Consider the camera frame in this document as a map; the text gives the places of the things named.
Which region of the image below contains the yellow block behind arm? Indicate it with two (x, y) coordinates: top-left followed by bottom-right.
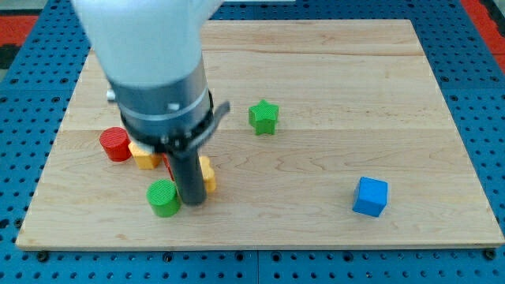
(128, 142), (162, 170)

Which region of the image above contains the yellow heart block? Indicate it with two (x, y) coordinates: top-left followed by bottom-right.
(199, 155), (217, 193)

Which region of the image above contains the green star block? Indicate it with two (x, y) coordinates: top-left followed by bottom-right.
(249, 99), (279, 136)

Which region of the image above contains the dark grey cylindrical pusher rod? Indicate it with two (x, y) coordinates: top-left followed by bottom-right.
(168, 151), (207, 206)

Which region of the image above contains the blue cube block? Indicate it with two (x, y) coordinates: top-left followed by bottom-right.
(352, 177), (389, 218)

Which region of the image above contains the wooden board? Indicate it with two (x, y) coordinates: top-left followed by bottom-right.
(17, 20), (504, 252)

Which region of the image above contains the black clamp ring mount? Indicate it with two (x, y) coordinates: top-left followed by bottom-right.
(121, 92), (230, 154)

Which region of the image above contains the red cylinder block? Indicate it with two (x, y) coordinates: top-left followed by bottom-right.
(99, 127), (131, 162)

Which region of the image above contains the green cylinder block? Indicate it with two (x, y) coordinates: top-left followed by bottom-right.
(146, 179), (181, 218)

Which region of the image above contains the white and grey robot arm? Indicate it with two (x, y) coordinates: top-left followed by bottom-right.
(71, 0), (230, 206)

